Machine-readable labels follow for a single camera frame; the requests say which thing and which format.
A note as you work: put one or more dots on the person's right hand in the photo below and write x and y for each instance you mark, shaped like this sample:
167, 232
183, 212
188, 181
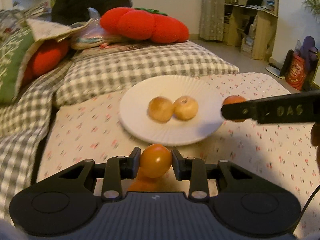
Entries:
315, 135

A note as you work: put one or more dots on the wooden shelf desk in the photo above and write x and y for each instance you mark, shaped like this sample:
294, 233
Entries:
260, 30

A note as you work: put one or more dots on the printed magazine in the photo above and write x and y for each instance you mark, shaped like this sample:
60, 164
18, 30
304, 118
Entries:
125, 47

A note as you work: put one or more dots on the white paper plate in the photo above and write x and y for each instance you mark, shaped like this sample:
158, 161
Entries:
160, 135

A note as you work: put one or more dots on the small tomato-shaped plush cushion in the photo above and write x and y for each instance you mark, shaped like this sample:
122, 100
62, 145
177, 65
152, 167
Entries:
47, 57

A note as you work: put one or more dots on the large tomato-shaped plush cushion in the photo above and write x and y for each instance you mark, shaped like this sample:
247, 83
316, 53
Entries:
140, 25

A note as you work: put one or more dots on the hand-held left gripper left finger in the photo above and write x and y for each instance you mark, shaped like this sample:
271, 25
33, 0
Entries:
136, 160

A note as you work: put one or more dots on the red printed bag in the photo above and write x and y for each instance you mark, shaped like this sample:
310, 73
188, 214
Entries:
296, 72

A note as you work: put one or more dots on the small orange tomato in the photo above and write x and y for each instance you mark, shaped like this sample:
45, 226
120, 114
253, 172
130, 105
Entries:
233, 100
156, 160

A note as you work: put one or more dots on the white flat floor device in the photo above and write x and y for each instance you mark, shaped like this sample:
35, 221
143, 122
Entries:
273, 71

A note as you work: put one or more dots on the pale patterned curtain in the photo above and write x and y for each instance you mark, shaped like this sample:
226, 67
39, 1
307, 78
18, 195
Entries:
212, 12

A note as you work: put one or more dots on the green patterned pillow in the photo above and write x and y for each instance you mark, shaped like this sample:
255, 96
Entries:
10, 62

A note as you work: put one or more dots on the black flat board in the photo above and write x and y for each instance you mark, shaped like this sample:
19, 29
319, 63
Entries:
286, 62

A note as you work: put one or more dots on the beige floral cloth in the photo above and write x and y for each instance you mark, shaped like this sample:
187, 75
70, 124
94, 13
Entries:
45, 30

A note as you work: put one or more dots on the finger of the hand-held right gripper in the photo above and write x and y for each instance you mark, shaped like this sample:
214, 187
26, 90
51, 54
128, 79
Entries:
237, 111

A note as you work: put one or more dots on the black bag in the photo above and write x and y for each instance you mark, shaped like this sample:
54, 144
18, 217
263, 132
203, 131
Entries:
82, 2

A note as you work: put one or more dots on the green houseplant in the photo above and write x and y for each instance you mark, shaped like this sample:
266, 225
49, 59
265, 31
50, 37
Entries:
312, 0

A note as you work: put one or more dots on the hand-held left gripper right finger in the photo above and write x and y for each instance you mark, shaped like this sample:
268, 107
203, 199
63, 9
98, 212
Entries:
176, 163

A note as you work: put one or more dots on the pile of plastic bags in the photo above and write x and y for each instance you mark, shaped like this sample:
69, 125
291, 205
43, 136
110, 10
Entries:
12, 20

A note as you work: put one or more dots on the purple plush toy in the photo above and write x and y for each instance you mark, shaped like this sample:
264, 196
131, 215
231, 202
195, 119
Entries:
310, 47

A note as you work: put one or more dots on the white floral bed sheet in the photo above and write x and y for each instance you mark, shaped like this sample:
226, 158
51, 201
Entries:
87, 130

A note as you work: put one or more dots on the clear plastic bag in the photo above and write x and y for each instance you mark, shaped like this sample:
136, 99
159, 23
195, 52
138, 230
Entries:
92, 35

